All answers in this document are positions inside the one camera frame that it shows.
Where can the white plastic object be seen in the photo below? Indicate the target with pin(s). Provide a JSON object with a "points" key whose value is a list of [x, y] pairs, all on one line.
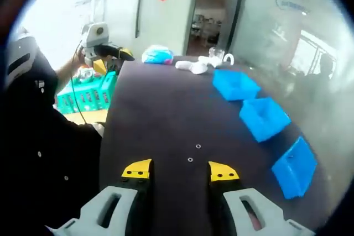
{"points": [[199, 68], [184, 65]]}

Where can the blue glass logo sticker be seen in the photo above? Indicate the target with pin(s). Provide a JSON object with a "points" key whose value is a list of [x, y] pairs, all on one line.
{"points": [[291, 5]]}

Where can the person's black shirt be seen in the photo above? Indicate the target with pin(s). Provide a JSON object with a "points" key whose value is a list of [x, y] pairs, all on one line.
{"points": [[41, 150]]}

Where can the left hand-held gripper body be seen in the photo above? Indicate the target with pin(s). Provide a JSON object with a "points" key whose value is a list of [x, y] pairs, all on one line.
{"points": [[92, 35]]}

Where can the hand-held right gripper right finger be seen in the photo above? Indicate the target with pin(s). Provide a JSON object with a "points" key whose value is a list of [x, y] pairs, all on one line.
{"points": [[272, 214]]}

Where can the blue tissue pack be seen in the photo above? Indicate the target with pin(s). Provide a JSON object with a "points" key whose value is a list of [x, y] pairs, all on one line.
{"points": [[157, 55]]}

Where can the blue plastic bin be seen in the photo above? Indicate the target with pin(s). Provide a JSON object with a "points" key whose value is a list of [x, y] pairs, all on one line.
{"points": [[294, 169], [235, 86], [264, 120]]}

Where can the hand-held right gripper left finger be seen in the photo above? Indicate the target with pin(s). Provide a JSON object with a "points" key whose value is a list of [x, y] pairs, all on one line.
{"points": [[92, 211]]}

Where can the clear plastic cup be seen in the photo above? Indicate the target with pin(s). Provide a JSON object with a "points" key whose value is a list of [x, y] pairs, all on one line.
{"points": [[216, 53]]}

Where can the grey white worn device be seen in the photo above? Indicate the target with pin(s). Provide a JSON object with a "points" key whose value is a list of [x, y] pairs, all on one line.
{"points": [[19, 56]]}

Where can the stack of teal boxes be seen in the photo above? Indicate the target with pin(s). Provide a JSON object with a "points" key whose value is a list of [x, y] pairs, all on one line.
{"points": [[85, 97]]}

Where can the person's left hand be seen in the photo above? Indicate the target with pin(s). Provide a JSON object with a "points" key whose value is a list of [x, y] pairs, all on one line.
{"points": [[82, 56]]}

